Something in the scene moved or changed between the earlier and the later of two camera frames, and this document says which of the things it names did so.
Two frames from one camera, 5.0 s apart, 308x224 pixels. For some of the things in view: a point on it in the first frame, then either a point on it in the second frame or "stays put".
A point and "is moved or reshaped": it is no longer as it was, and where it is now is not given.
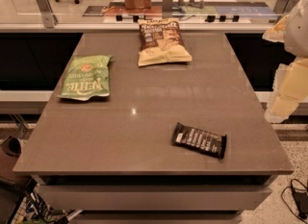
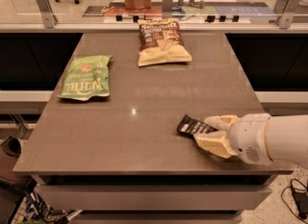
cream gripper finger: [290, 89] -> [216, 141]
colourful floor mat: [210, 10] stays put
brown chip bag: [162, 41] stays put
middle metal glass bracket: [166, 1] stays put
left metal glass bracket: [44, 5] stays put
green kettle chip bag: [86, 77] stays put
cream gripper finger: [277, 33] -> [221, 122]
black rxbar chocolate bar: [209, 143] is moved or reshaped
